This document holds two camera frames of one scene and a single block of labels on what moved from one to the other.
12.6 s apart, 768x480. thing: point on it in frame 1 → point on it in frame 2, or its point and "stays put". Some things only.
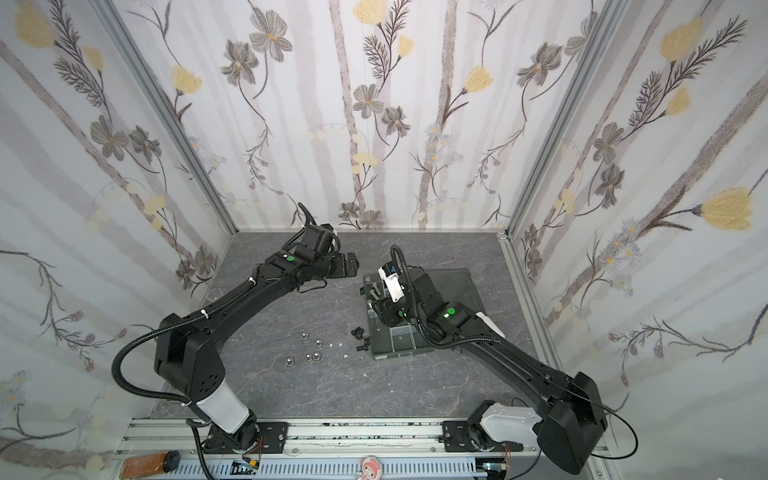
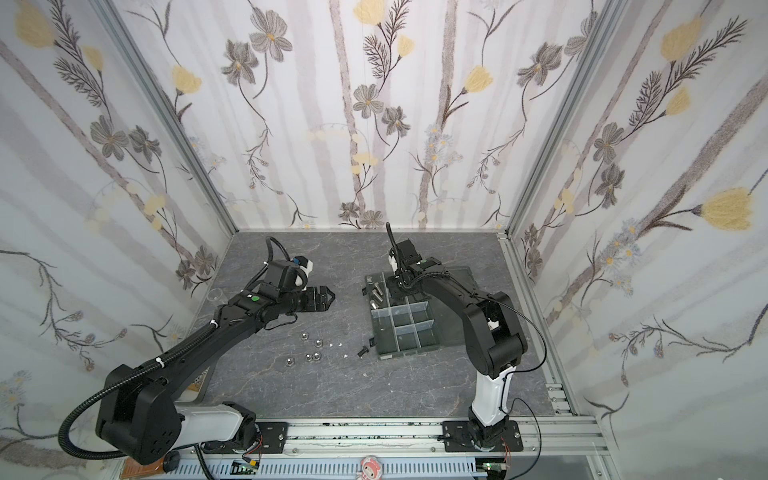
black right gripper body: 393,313 → 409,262
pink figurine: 371,468 stays put
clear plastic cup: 214,294 stays put
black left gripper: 342,270 → 314,304
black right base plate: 458,436 stays put
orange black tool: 150,464 stays put
